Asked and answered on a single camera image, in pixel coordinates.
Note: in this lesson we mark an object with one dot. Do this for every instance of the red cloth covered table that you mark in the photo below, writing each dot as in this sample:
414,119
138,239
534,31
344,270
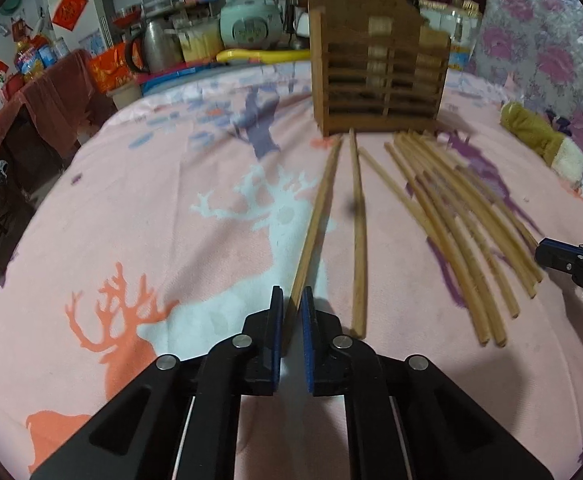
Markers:
46,105

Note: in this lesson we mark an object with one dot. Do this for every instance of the orange red box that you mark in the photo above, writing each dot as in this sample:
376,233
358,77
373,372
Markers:
111,67

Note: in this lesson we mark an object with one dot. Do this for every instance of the floral plastic wall sheet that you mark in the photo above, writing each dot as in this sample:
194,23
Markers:
536,35

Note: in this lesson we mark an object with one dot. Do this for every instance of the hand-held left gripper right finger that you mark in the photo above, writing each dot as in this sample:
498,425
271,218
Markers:
307,345

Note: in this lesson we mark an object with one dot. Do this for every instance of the brown wooden chopstick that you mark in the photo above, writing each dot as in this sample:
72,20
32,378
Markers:
357,235
316,220

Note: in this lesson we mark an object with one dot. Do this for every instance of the yellow cooking oil bottle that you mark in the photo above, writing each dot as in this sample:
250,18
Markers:
27,62

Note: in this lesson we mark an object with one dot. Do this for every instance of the pink deer print bedsheet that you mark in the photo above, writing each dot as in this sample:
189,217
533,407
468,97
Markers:
171,210

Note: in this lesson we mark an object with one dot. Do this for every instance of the round green plate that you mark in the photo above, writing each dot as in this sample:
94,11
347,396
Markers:
15,2

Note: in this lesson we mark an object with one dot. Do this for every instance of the pale green rice cooker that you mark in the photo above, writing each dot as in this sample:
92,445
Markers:
249,22

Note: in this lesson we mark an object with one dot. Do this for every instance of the bunch of bamboo chopsticks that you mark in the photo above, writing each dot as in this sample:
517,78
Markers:
464,240

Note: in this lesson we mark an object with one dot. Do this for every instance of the wooden chopstick holder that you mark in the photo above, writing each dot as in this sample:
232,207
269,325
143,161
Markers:
371,95

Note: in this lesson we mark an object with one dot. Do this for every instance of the white refrigerator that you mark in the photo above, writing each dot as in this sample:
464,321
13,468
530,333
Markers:
96,0

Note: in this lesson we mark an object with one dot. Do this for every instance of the olive and white plush toy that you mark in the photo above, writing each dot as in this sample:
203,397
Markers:
526,125

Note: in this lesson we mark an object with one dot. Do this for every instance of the stainless steel kettle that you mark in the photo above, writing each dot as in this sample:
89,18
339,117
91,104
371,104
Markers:
159,45

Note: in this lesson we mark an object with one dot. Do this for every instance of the beige plastic container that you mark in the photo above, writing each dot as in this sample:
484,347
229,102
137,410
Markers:
199,45

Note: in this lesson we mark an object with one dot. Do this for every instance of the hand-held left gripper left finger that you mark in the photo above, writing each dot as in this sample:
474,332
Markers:
277,340

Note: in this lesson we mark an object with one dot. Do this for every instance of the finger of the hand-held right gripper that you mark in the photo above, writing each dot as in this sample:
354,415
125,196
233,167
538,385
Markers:
556,255

